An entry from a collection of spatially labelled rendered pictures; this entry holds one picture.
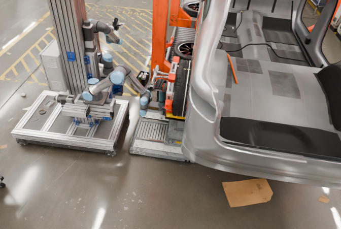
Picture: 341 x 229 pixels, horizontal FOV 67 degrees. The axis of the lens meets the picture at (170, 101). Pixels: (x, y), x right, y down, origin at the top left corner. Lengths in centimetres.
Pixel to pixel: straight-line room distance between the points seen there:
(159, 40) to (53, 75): 127
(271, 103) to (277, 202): 116
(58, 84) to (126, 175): 131
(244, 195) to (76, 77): 232
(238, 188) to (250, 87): 120
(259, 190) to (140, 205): 138
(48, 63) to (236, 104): 201
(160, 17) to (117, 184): 197
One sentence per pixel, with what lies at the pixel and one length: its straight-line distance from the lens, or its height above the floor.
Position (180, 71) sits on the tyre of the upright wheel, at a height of 116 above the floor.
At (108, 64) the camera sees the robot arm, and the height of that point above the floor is 96.
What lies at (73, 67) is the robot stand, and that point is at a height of 109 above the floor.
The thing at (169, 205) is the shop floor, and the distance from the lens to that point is 304.
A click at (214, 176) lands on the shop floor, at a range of 331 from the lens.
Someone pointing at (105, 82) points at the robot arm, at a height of 118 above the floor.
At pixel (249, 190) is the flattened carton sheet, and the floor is 1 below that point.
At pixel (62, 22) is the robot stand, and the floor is 160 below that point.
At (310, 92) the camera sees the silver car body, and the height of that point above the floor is 104.
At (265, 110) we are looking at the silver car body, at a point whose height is 94.
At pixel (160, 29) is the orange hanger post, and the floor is 134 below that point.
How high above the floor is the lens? 269
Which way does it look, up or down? 41 degrees down
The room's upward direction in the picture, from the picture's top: 5 degrees clockwise
